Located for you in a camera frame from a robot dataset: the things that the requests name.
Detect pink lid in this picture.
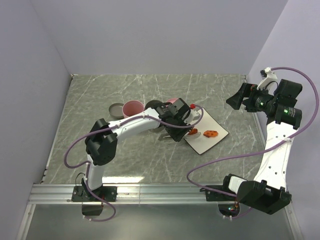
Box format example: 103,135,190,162
166,98,178,104

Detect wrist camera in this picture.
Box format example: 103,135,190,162
185,109,201,124
257,67,278,91

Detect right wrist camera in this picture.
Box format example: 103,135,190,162
257,67,278,91

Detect grey cylinder container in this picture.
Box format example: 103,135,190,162
144,99,168,134

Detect pink cylinder container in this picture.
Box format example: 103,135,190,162
122,100,145,118

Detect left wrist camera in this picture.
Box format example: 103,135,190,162
185,109,201,124

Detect metal tongs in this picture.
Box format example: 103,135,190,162
158,128,201,142

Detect grey lid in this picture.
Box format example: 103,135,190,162
108,103,124,120

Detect chicken drumstick toy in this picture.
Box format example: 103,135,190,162
188,128,198,136

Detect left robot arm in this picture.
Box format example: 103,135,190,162
81,98,201,201

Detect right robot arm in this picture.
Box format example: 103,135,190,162
220,79,303,215

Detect fried cutlet toy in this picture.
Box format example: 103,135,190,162
203,130,219,138

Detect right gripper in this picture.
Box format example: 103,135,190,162
226,82,277,113

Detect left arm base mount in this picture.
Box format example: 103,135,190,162
71,185,117,217

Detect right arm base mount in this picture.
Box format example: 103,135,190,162
199,185,241,219

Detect white square plate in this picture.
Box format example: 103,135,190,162
185,109,229,155

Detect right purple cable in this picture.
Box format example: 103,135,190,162
186,66,320,221

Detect aluminium rail frame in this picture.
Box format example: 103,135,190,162
18,74,303,240

